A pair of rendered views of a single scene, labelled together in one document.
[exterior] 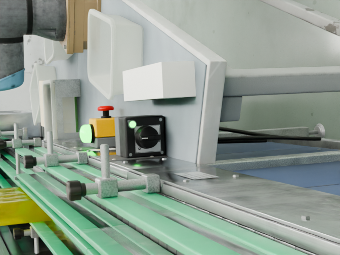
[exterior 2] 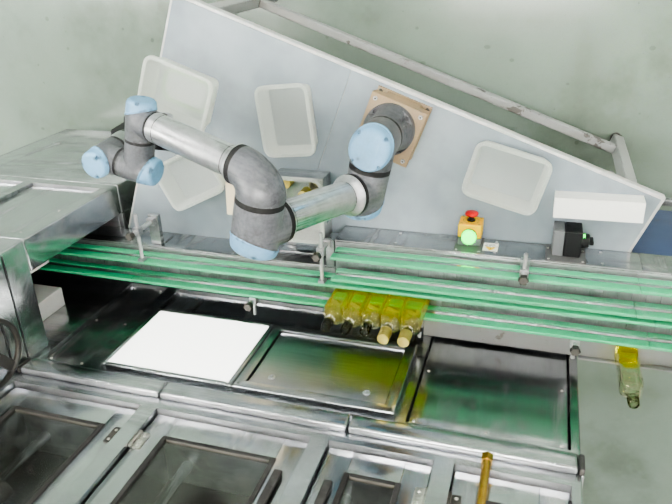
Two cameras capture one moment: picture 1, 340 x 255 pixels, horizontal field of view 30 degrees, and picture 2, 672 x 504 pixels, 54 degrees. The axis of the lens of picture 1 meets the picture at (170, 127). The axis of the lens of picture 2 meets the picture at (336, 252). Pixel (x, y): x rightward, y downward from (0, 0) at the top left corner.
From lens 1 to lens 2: 2.15 m
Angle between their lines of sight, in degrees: 55
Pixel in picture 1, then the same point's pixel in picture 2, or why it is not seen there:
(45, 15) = (406, 139)
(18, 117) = (102, 199)
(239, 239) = not seen: outside the picture
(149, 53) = (554, 178)
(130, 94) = (570, 214)
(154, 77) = (628, 210)
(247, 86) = not seen: hidden behind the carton
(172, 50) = (606, 184)
